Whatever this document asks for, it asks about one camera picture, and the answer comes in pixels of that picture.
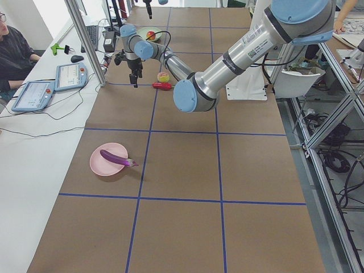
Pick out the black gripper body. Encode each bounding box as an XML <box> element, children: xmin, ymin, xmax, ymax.
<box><xmin>127</xmin><ymin>58</ymin><xmax>143</xmax><ymax>77</ymax></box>

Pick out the pink peach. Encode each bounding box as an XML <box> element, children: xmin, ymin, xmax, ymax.
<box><xmin>157</xmin><ymin>72</ymin><xmax>170</xmax><ymax>83</ymax></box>

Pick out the red chili pepper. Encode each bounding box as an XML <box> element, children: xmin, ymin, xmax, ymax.
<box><xmin>152</xmin><ymin>82</ymin><xmax>173</xmax><ymax>90</ymax></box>

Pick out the red pomegranate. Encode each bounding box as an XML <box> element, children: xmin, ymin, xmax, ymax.
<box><xmin>146</xmin><ymin>31</ymin><xmax>156</xmax><ymax>41</ymax></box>

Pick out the purple eggplant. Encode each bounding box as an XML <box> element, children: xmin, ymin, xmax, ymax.
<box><xmin>100</xmin><ymin>150</ymin><xmax>139</xmax><ymax>167</ymax></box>

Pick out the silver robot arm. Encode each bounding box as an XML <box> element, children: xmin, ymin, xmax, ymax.
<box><xmin>120</xmin><ymin>1</ymin><xmax>336</xmax><ymax>113</ymax></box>

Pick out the black power adapter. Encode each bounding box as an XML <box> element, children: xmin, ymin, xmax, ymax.
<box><xmin>103</xmin><ymin>31</ymin><xmax>115</xmax><ymax>53</ymax></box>

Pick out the green plate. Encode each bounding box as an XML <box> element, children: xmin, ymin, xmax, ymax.
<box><xmin>137</xmin><ymin>26</ymin><xmax>163</xmax><ymax>42</ymax></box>

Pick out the black keyboard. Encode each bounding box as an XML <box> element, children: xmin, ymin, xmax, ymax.
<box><xmin>86</xmin><ymin>25</ymin><xmax>99</xmax><ymax>51</ymax></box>

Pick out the black computer mouse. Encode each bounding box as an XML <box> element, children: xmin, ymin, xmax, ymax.
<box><xmin>71</xmin><ymin>55</ymin><xmax>84</xmax><ymax>63</ymax></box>

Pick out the far blue teach pendant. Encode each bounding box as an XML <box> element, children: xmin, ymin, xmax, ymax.
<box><xmin>55</xmin><ymin>62</ymin><xmax>88</xmax><ymax>92</ymax></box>

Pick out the blue teach pendant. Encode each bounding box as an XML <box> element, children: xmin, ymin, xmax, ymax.
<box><xmin>11</xmin><ymin>81</ymin><xmax>55</xmax><ymax>112</ymax></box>
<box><xmin>55</xmin><ymin>62</ymin><xmax>88</xmax><ymax>92</ymax></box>

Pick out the black binder clip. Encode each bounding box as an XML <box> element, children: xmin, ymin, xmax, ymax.
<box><xmin>64</xmin><ymin>45</ymin><xmax>76</xmax><ymax>55</ymax></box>

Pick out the green plastic tool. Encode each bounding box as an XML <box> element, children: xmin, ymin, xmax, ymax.
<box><xmin>51</xmin><ymin>43</ymin><xmax>64</xmax><ymax>56</ymax></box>

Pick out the pink plate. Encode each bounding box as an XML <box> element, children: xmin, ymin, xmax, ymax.
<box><xmin>89</xmin><ymin>142</ymin><xmax>128</xmax><ymax>176</ymax></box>

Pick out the near blue teach pendant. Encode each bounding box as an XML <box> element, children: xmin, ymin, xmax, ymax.
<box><xmin>11</xmin><ymin>81</ymin><xmax>55</xmax><ymax>112</ymax></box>

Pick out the seated person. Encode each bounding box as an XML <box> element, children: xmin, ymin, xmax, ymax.
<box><xmin>0</xmin><ymin>13</ymin><xmax>40</xmax><ymax>102</ymax></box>

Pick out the white chair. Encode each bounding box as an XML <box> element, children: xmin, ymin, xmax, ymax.
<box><xmin>274</xmin><ymin>67</ymin><xmax>325</xmax><ymax>98</ymax></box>

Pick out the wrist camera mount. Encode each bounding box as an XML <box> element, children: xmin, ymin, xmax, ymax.
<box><xmin>114</xmin><ymin>49</ymin><xmax>125</xmax><ymax>65</ymax></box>

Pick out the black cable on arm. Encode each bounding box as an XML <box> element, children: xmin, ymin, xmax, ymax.
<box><xmin>147</xmin><ymin>30</ymin><xmax>194</xmax><ymax>83</ymax></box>

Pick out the aluminium frame post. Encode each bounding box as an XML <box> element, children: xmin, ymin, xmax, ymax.
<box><xmin>64</xmin><ymin>0</ymin><xmax>106</xmax><ymax>86</ymax></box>

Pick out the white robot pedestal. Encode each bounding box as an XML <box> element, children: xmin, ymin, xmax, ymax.
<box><xmin>224</xmin><ymin>0</ymin><xmax>270</xmax><ymax>101</ymax></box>

